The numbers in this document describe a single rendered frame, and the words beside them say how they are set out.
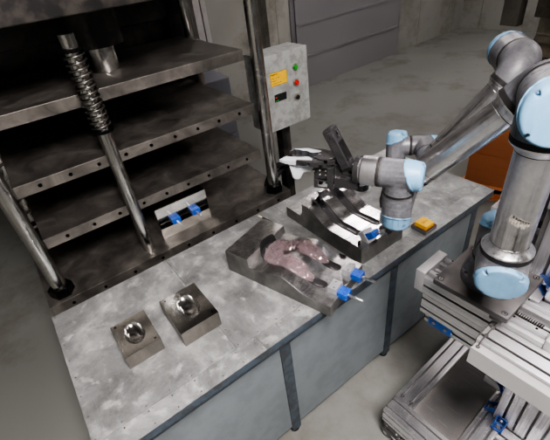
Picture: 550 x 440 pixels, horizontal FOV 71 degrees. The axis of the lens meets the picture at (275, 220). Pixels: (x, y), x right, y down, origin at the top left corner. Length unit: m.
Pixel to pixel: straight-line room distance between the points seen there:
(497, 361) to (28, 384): 2.44
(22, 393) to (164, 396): 1.53
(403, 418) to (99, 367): 1.24
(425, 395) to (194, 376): 1.07
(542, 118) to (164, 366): 1.26
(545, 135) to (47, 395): 2.58
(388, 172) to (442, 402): 1.29
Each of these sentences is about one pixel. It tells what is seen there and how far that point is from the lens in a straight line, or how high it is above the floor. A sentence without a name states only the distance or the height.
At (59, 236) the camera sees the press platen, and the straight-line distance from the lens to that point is 1.85.
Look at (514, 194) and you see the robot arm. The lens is 0.96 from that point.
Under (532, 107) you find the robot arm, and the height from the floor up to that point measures 1.64.
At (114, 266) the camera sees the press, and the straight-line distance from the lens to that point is 1.96.
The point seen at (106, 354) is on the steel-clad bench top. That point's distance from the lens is 1.58.
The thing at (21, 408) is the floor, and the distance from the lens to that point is 2.75.
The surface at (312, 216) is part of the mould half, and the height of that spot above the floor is 0.90.
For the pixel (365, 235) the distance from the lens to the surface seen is 1.61.
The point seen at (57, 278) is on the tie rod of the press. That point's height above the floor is 0.88.
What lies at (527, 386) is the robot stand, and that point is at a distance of 1.26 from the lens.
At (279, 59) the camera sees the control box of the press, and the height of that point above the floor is 1.44.
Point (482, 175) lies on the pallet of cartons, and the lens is 3.58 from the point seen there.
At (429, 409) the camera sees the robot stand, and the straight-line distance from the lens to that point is 1.99.
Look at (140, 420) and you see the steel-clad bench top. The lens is 1.38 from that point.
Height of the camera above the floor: 1.93
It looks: 36 degrees down
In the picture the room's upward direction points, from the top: 8 degrees counter-clockwise
